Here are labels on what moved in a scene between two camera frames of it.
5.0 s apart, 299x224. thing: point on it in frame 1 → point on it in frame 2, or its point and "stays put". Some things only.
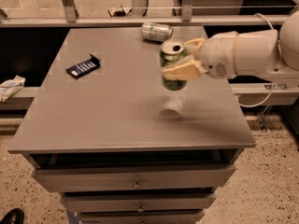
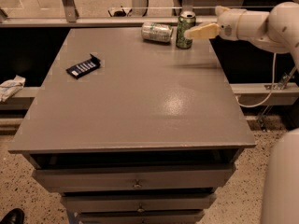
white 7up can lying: (156, 32) stays put
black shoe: (15, 216) stays put
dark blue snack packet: (78, 70) stays put
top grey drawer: (115, 179) stays put
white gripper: (218, 55) → (228, 26)
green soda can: (170, 50) → (186, 20)
